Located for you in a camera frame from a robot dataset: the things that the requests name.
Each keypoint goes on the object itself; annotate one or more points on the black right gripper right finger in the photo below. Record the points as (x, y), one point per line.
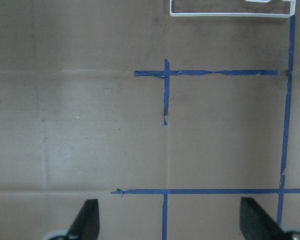
(255, 223)

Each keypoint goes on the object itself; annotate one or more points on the white wire cup rack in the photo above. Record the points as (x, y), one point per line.
(292, 10)

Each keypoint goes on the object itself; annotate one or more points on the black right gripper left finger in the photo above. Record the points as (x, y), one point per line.
(86, 225)

